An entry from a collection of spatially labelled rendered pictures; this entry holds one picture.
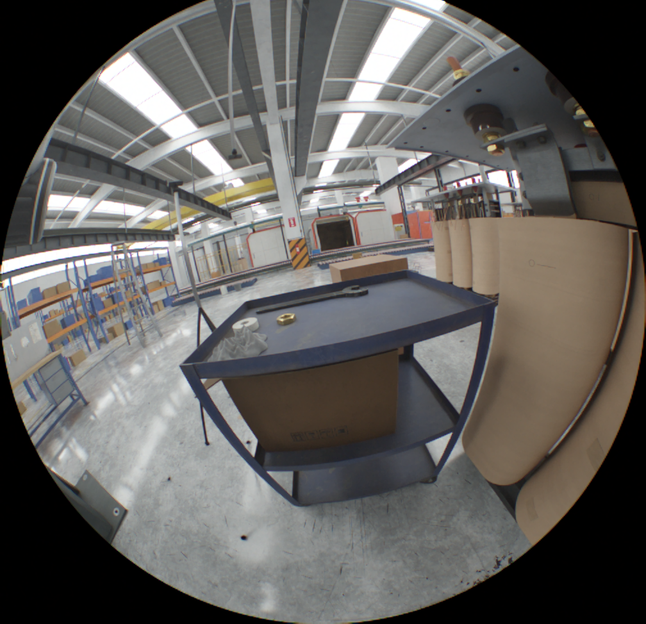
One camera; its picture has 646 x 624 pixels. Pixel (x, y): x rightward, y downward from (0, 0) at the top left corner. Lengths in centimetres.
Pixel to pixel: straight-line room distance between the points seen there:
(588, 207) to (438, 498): 114
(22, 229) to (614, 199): 117
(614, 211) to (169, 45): 1061
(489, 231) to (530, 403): 226
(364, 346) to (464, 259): 272
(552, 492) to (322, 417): 76
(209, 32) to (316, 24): 629
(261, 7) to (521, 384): 808
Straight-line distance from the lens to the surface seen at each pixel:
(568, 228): 49
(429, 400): 75
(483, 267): 272
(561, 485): 77
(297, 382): 44
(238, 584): 121
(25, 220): 59
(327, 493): 99
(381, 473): 100
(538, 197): 55
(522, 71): 53
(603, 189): 62
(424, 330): 35
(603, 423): 64
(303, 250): 998
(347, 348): 31
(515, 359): 62
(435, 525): 109
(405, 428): 66
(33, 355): 430
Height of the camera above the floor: 105
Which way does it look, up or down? 16 degrees down
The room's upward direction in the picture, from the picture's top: 11 degrees counter-clockwise
